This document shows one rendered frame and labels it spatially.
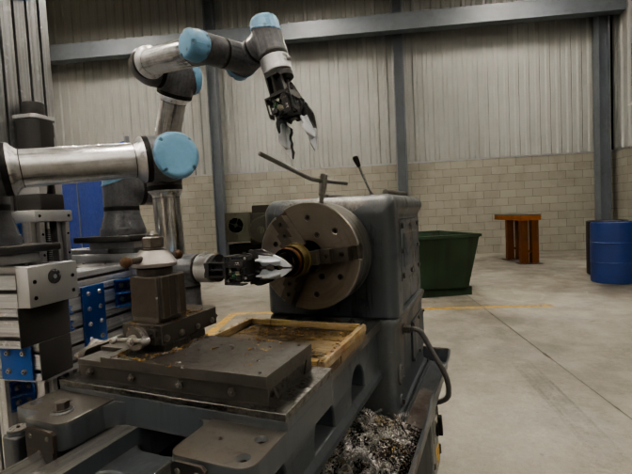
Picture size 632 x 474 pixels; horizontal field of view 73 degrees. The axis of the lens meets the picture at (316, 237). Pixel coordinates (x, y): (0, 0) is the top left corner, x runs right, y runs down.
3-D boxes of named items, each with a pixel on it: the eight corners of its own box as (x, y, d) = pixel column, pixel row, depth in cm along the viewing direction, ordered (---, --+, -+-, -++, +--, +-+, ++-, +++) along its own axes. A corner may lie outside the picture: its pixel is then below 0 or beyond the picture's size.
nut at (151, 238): (152, 248, 81) (151, 230, 81) (169, 248, 79) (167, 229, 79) (136, 250, 77) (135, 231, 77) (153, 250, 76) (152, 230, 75)
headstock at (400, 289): (324, 284, 203) (321, 202, 201) (426, 286, 184) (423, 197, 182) (261, 313, 148) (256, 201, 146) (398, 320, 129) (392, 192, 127)
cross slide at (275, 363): (134, 349, 93) (133, 328, 93) (313, 368, 76) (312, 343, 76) (63, 377, 77) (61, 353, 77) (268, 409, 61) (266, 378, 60)
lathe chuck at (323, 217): (270, 292, 139) (280, 196, 135) (361, 314, 127) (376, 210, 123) (255, 297, 131) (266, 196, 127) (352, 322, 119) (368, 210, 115)
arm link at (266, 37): (263, 31, 115) (283, 12, 109) (275, 70, 114) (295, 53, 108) (240, 25, 109) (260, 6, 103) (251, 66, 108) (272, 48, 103)
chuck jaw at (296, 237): (300, 251, 127) (278, 219, 129) (312, 242, 125) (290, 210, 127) (283, 255, 117) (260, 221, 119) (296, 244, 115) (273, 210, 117)
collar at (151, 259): (153, 262, 84) (152, 247, 83) (185, 262, 80) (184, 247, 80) (121, 268, 76) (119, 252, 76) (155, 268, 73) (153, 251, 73)
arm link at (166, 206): (135, 146, 123) (153, 311, 127) (142, 139, 114) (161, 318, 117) (176, 147, 129) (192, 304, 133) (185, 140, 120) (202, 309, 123)
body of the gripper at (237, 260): (245, 287, 100) (203, 286, 105) (263, 281, 108) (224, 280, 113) (244, 255, 100) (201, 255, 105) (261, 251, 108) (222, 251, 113)
